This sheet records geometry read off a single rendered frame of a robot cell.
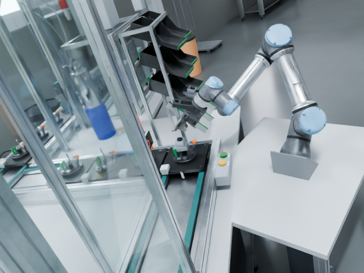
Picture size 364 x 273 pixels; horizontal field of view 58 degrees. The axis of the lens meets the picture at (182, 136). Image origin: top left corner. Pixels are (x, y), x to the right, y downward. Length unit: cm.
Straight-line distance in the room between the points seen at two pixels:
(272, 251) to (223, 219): 101
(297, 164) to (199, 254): 66
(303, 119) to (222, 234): 62
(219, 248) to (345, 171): 72
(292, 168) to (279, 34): 63
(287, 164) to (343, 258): 99
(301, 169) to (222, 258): 58
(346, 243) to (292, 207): 105
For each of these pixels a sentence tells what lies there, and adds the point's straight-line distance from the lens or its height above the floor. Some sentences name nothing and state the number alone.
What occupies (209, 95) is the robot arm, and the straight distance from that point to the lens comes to 156.
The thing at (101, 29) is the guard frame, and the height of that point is 186.
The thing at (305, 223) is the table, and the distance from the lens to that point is 150.
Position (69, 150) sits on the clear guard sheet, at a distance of 55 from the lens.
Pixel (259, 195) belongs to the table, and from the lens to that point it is 164.
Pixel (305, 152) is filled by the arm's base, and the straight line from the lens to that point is 169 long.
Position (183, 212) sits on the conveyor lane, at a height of 92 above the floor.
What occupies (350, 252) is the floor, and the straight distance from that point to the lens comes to 252.
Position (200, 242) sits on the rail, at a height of 96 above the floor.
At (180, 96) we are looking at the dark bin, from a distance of 192.
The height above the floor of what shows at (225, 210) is 86.
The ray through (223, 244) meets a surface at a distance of 146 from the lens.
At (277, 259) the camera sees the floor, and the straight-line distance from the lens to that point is 248.
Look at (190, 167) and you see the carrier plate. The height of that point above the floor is 97.
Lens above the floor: 195
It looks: 29 degrees down
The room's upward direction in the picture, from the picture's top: 17 degrees counter-clockwise
